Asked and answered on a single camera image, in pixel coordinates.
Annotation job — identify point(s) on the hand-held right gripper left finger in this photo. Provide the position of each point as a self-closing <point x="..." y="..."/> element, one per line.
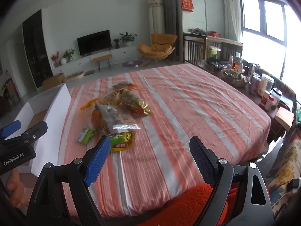
<point x="98" y="161"/>

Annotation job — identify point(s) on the white cardboard box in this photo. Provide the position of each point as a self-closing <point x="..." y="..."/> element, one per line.
<point x="54" y="127"/>

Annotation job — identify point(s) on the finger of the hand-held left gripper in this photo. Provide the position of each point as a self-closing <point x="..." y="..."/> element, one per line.
<point x="10" y="127"/>
<point x="35" y="130"/>

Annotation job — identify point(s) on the person's left hand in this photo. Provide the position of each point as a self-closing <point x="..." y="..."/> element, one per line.
<point x="15" y="188"/>

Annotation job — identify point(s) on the clear snack packet white label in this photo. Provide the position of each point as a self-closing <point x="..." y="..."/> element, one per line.
<point x="112" y="117"/>

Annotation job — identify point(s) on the small potted plant dark pot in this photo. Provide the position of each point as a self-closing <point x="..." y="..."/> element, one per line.
<point x="116" y="43"/>

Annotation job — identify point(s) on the round orange snack bag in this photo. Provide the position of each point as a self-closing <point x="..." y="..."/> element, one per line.
<point x="96" y="120"/>

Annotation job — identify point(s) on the green plastic stool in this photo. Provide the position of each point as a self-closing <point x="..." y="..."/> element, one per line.
<point x="213" y="50"/>

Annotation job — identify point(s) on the red flower arrangement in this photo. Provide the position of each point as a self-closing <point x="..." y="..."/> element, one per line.
<point x="54" y="57"/>

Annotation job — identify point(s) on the brown book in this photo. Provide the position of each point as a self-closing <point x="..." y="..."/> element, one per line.
<point x="284" y="117"/>

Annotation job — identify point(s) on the wicker basket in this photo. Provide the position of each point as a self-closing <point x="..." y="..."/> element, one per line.
<point x="235" y="81"/>

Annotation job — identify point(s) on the gold and red snack bag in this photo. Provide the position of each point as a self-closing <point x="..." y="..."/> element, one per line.
<point x="134" y="102"/>

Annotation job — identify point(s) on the yellow and green snack packet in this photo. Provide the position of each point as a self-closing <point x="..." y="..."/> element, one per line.
<point x="122" y="144"/>

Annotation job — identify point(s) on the dark grey curtain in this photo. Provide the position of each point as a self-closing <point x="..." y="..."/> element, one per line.
<point x="169" y="9"/>

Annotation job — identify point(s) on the red wall hanging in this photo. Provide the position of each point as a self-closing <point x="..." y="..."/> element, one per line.
<point x="187" y="2"/>

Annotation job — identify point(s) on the orange fuzzy cloth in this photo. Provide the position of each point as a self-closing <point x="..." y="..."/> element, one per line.
<point x="192" y="200"/>

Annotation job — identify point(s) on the flowering plant white vase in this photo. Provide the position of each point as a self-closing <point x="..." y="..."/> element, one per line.
<point x="68" y="54"/>

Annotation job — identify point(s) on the dark framed window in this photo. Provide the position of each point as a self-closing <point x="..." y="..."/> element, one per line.
<point x="261" y="16"/>

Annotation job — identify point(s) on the orange lounge chair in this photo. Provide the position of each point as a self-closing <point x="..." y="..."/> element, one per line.
<point x="160" y="47"/>

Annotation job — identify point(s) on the small green snack packet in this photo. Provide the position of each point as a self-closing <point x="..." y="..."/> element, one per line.
<point x="84" y="135"/>

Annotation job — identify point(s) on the dark tray of small goods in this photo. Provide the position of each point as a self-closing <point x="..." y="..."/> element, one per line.
<point x="212" y="64"/>

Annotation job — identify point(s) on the wooden railed furniture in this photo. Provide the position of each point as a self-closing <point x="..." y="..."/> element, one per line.
<point x="195" y="49"/>

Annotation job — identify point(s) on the orange striped cloth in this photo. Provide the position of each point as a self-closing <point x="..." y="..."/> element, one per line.
<point x="176" y="110"/>

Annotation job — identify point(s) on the floral sofa cover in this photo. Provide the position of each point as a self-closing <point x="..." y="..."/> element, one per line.
<point x="287" y="164"/>

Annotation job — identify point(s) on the large potted plant white pot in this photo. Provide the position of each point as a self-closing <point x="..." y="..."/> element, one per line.
<point x="128" y="38"/>

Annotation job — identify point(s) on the cluster of bottles and jars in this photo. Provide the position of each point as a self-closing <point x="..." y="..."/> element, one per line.
<point x="265" y="84"/>

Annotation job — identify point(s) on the black television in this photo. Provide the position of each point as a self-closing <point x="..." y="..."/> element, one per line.
<point x="94" y="42"/>

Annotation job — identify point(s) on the wooden bench stool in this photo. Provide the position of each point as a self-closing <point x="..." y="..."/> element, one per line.
<point x="101" y="57"/>

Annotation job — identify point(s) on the brown snack packet orange edge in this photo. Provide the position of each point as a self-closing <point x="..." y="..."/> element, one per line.
<point x="122" y="86"/>

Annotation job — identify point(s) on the white television cabinet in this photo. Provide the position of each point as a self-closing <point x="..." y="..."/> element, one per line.
<point x="124" y="51"/>

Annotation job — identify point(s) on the brown cardboard box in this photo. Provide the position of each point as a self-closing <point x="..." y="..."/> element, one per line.
<point x="53" y="81"/>

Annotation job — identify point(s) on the long yellow snack packet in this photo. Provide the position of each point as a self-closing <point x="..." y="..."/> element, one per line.
<point x="111" y="97"/>

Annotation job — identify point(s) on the dark display cabinet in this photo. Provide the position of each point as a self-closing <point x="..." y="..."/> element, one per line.
<point x="35" y="51"/>

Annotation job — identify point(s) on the dark wooden side table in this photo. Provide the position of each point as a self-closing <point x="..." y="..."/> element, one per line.
<point x="252" y="96"/>

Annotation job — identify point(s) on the white curtain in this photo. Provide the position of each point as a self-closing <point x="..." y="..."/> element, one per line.
<point x="231" y="9"/>

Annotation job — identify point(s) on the white tower air conditioner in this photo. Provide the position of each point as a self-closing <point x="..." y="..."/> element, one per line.
<point x="156" y="16"/>

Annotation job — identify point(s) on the purple floor mat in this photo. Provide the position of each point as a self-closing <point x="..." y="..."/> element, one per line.
<point x="130" y="64"/>

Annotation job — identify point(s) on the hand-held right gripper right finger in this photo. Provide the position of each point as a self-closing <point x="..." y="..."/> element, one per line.
<point x="201" y="161"/>

